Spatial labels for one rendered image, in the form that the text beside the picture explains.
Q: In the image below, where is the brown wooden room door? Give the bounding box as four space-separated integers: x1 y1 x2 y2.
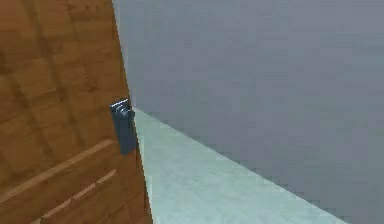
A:
0 0 154 224

